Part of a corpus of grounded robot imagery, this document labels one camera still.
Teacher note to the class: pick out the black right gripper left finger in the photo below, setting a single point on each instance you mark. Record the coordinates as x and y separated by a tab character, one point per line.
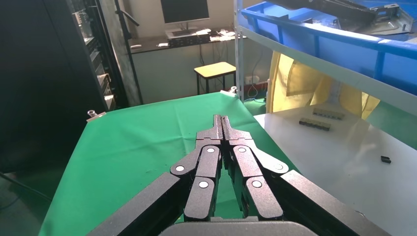
208	163

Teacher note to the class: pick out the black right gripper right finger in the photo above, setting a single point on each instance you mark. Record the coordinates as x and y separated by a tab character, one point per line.
247	166

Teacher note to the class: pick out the dark metal link strip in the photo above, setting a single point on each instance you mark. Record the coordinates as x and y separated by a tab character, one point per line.
328	114
314	124

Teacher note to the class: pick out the silver binder clip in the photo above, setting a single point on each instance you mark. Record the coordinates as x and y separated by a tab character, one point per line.
92	113
233	89

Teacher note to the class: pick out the green table cloth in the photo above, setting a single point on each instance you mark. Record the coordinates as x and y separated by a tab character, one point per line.
130	146

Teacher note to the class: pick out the yellow fabric bag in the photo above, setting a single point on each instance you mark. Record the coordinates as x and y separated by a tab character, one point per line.
293	84

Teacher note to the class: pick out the yellow stool with black legs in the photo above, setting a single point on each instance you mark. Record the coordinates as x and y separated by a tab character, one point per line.
215	69

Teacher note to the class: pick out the white desk with dark top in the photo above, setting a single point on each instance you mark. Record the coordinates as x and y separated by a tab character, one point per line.
169	71

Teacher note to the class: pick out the black device on desk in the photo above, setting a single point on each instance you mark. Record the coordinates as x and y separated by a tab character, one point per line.
189	39

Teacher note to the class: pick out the white papers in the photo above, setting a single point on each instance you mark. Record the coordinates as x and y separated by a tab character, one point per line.
224	34

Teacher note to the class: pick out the small black clip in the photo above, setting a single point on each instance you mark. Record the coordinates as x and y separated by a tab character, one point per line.
385	159

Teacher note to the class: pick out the black stand pole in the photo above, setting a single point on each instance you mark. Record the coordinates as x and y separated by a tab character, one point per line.
128	49

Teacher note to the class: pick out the equipment server rack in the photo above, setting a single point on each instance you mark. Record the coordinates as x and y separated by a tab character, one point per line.
97	65

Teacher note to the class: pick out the blue plastic bin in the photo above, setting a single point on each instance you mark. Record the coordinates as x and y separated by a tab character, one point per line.
342	52

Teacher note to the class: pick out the black computer monitor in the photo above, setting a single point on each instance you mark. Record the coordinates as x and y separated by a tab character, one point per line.
184	9

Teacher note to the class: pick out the large black cabinet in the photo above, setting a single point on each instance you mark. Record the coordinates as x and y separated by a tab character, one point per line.
39	81

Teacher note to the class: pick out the white wall socket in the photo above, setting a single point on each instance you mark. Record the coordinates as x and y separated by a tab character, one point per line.
252	79

